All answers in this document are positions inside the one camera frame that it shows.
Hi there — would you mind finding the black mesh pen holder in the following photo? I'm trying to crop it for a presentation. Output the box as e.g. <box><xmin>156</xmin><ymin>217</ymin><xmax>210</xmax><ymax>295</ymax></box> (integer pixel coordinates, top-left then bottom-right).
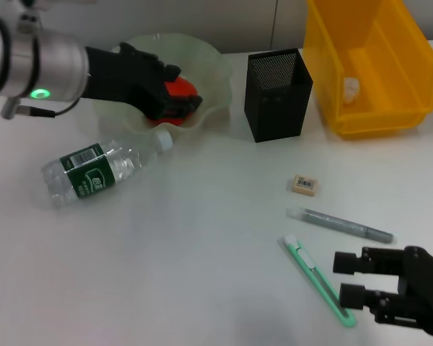
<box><xmin>244</xmin><ymin>48</ymin><xmax>314</xmax><ymax>144</ymax></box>

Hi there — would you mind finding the beige eraser with barcode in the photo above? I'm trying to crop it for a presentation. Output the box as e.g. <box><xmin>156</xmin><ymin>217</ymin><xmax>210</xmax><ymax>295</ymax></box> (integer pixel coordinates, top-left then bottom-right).
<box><xmin>287</xmin><ymin>174</ymin><xmax>318</xmax><ymax>198</ymax></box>

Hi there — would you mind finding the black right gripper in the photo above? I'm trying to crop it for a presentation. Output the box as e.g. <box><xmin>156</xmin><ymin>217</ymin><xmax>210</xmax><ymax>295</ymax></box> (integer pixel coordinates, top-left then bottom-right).
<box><xmin>332</xmin><ymin>246</ymin><xmax>433</xmax><ymax>339</ymax></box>

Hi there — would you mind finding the white paper ball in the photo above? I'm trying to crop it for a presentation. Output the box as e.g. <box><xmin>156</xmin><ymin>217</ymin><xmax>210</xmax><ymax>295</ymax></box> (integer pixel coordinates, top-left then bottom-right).
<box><xmin>342</xmin><ymin>76</ymin><xmax>362</xmax><ymax>105</ymax></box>

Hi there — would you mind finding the grey marker pen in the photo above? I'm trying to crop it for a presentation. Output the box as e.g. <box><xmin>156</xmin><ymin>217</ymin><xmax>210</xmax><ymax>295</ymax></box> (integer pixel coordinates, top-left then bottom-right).
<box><xmin>287</xmin><ymin>207</ymin><xmax>398</xmax><ymax>245</ymax></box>

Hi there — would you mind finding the clear green-label water bottle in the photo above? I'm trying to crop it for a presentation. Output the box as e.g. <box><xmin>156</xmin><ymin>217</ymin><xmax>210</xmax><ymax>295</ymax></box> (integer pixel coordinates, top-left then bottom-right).
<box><xmin>40</xmin><ymin>128</ymin><xmax>174</xmax><ymax>210</ymax></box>

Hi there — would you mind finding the pale green wavy fruit plate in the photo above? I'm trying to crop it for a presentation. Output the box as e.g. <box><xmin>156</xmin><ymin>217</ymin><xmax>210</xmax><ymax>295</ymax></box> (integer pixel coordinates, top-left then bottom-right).
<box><xmin>93</xmin><ymin>32</ymin><xmax>234</xmax><ymax>140</ymax></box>

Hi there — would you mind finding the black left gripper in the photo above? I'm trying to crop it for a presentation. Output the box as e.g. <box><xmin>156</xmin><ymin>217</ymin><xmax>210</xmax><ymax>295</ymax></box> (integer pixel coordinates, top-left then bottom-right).
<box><xmin>81</xmin><ymin>41</ymin><xmax>204</xmax><ymax>122</ymax></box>

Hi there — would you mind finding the green utility knife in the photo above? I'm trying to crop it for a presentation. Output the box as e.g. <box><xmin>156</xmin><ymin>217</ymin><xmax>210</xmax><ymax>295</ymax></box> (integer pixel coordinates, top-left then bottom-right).
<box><xmin>281</xmin><ymin>233</ymin><xmax>357</xmax><ymax>329</ymax></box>

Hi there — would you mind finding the yellow plastic bin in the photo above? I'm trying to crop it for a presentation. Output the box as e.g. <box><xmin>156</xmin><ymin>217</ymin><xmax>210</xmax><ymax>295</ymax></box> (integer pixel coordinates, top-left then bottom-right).
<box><xmin>302</xmin><ymin>0</ymin><xmax>433</xmax><ymax>141</ymax></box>

